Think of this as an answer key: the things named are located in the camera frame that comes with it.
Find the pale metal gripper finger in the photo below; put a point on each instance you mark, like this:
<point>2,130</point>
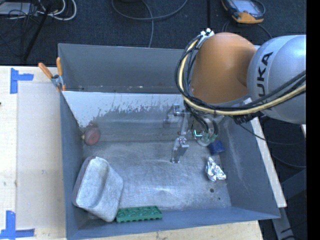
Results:
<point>180,147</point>
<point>176,111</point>

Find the dark blue small cylinder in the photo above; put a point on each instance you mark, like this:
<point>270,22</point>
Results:
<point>216,147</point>

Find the grey metal bin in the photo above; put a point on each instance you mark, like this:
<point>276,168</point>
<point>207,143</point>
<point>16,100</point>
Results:
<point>150,174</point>

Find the crumpled silver foil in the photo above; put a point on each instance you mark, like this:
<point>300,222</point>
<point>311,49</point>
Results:
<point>213,171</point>

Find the dark green flat block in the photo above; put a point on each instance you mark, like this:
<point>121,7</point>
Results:
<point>138,213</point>

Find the red-brown round disc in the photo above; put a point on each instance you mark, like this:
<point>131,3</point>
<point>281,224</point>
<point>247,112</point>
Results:
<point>92,135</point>

